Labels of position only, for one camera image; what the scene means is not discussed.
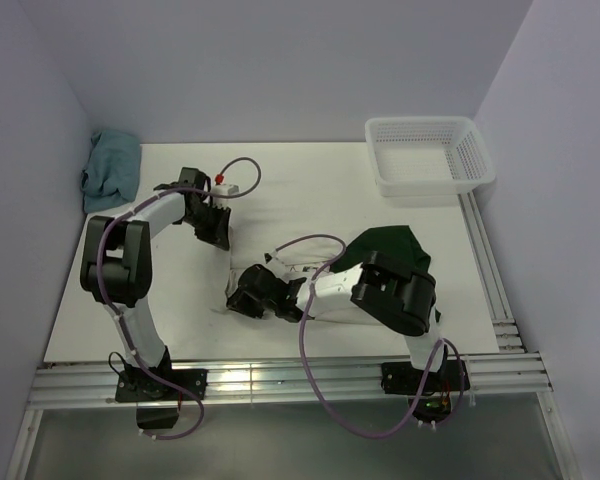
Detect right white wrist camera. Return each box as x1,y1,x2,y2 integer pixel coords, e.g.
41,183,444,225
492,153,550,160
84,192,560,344
264,250,290,276

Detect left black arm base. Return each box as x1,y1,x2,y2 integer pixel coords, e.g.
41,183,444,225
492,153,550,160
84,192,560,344
115,357,208,433

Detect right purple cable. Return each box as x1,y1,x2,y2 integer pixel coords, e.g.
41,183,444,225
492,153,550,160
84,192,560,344
269,234,466,441

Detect purple cable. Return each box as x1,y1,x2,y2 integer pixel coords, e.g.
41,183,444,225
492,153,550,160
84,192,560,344
269,234,466,441
95,157,262,443

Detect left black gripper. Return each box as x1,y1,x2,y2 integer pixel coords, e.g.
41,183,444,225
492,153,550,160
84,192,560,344
183,202,231,250

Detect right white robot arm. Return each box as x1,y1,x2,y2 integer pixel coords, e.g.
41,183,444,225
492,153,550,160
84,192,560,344
226,251,448,390

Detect aluminium rail frame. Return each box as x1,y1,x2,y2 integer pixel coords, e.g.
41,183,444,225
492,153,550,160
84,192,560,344
7,194,581,479

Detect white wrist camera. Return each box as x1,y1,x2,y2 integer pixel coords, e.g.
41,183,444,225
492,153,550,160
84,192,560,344
210,173,240,201
264,250,290,276

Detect white green raglan t-shirt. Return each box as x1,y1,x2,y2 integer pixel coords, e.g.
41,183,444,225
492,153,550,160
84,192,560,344
210,224,443,327

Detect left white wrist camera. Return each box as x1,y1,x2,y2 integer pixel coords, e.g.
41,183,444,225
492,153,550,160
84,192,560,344
210,173,240,201

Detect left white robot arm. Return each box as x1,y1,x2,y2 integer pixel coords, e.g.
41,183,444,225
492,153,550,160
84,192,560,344
80,167,240,399

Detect crumpled light blue t-shirt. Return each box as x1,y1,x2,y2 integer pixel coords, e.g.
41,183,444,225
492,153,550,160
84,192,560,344
81,129,141,214

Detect white plastic perforated basket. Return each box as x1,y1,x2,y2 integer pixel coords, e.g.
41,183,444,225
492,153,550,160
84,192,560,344
365,116,496,197

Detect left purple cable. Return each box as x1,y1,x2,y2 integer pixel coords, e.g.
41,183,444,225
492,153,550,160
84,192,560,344
95,157,262,443

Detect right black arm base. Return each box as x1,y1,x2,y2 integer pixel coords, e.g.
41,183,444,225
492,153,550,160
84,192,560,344
377,359,471,421

